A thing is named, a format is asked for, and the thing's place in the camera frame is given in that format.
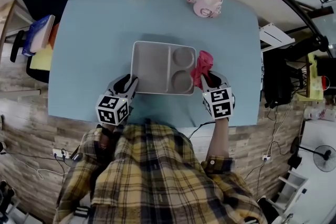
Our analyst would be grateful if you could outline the black standing fan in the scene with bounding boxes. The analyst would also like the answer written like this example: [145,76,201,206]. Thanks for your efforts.
[288,136,336,173]

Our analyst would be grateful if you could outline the floral cushion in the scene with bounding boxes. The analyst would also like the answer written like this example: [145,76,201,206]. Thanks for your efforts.
[260,56,265,91]

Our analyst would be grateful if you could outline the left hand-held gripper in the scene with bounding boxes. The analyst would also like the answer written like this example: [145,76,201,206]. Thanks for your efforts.
[95,73,139,126]

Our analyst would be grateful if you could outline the white open shelf unit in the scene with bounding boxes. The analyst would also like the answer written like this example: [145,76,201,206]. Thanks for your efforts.
[278,170,309,202]

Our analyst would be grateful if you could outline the yellow-green paper bag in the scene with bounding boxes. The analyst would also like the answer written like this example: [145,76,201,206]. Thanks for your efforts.
[296,54,325,102]

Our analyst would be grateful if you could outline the red cloth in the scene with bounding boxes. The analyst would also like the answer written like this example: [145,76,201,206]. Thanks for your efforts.
[190,50,215,90]

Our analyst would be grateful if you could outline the red container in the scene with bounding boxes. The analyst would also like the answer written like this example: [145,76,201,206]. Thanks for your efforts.
[321,76,332,91]

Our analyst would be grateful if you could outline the orange folder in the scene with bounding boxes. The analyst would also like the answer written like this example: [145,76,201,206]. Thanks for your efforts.
[49,22,60,48]

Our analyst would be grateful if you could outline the grey compartment tray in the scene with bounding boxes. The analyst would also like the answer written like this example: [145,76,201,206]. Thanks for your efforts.
[130,40,197,96]

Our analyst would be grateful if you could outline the yellow plaid shirt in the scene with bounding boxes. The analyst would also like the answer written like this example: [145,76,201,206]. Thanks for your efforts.
[54,119,268,224]

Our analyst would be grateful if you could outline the yellow pad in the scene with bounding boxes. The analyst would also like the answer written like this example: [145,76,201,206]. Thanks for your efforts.
[29,44,53,71]

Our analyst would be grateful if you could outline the black curved railing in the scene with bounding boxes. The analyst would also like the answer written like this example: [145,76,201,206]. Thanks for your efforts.
[207,0,336,58]

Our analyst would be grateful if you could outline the person's left forearm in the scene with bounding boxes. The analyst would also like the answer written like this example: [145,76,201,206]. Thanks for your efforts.
[99,124,118,150]

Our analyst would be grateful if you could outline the person's right forearm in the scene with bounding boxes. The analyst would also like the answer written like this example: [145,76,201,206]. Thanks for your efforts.
[206,118,230,161]

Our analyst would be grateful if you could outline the white pink-print packet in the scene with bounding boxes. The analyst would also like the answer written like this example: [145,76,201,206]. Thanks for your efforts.
[303,106,329,121]

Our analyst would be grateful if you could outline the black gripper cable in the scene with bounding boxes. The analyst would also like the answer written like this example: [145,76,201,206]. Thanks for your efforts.
[187,120,215,140]

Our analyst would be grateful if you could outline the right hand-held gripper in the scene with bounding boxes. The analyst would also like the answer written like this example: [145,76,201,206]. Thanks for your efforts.
[201,71,236,121]

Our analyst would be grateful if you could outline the thick blue book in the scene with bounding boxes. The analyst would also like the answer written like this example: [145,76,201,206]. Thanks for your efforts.
[22,14,56,57]

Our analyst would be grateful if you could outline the black backpack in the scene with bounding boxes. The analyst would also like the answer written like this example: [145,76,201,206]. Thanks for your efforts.
[263,56,293,109]

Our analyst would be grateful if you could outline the black office chair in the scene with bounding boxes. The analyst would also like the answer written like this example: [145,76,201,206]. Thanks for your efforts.
[9,30,50,84]

